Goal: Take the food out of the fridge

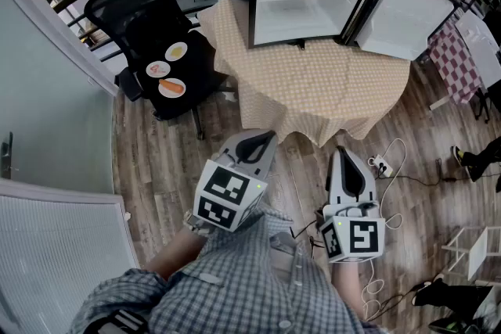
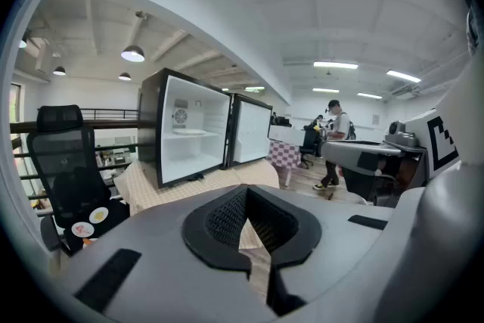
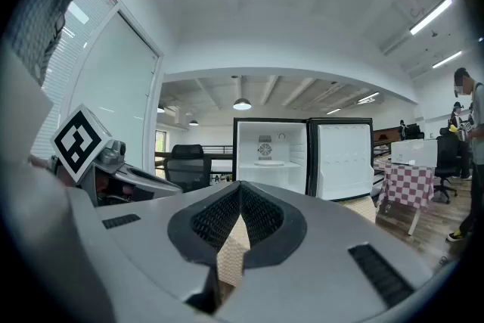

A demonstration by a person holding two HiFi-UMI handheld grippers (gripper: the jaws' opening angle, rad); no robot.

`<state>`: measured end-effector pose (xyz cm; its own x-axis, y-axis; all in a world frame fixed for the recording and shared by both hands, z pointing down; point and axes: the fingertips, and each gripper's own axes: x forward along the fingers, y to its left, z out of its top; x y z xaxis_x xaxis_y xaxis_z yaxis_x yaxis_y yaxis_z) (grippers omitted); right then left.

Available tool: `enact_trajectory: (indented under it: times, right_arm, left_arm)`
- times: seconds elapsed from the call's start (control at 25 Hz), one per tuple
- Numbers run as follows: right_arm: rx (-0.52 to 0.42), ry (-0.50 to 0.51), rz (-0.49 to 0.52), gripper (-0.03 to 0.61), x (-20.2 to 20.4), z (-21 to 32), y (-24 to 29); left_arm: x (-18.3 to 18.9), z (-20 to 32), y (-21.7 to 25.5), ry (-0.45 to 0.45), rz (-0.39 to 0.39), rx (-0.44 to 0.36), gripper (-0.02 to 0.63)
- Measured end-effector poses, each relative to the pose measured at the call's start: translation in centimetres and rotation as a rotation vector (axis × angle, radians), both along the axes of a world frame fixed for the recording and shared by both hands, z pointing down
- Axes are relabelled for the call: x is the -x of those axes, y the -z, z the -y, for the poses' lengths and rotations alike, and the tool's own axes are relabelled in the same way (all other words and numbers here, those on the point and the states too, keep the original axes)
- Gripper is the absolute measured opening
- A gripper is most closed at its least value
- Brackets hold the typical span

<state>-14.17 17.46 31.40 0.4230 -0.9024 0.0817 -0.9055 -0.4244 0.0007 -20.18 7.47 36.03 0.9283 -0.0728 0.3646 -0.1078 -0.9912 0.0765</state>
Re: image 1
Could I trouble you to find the grey checked shirt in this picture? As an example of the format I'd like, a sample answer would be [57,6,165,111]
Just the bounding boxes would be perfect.
[68,207,388,334]

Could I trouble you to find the white table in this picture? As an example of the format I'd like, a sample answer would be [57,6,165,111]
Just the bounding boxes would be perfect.
[456,9,501,89]

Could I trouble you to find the small white plate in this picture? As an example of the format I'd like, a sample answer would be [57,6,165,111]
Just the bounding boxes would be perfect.
[146,60,171,79]
[164,41,189,63]
[157,77,187,99]

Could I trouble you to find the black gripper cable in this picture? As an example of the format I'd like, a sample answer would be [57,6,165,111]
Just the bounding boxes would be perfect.
[291,221,326,259]

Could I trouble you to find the white ribbed cabinet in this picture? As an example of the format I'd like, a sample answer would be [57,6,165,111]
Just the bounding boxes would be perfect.
[0,179,140,334]

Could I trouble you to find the person's right forearm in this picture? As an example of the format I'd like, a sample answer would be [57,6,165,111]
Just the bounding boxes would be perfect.
[332,260,369,321]

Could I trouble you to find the black floor cable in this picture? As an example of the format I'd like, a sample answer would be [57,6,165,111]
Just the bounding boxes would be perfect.
[375,158,470,185]

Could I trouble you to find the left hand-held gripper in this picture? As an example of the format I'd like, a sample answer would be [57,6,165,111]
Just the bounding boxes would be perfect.
[193,128,279,232]

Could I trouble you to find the red checked cloth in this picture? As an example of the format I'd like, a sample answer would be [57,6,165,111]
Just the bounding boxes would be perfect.
[428,21,485,105]

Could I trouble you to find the black belt pack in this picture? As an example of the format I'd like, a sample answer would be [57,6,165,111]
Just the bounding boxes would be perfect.
[84,308,150,334]

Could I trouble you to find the white frame rack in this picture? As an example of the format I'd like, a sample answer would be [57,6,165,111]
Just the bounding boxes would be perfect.
[442,226,501,282]

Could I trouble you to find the black mesh office chair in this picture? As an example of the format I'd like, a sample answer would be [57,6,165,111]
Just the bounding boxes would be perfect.
[84,0,236,140]

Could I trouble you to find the metal door handle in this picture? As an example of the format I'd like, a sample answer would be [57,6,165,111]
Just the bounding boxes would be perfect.
[1,131,15,179]

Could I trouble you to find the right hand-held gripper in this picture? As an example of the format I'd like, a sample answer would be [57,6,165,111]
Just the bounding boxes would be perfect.
[317,146,387,264]

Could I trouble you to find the white power strip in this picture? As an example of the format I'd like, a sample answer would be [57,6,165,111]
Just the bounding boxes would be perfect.
[367,155,394,178]

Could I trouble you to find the white cable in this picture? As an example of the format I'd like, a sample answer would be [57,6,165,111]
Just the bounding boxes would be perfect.
[362,138,408,321]

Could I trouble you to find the person's left forearm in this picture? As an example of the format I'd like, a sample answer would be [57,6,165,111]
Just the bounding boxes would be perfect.
[144,226,207,281]

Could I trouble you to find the grey green door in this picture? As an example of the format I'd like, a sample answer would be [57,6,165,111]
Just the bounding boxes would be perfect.
[0,0,118,192]

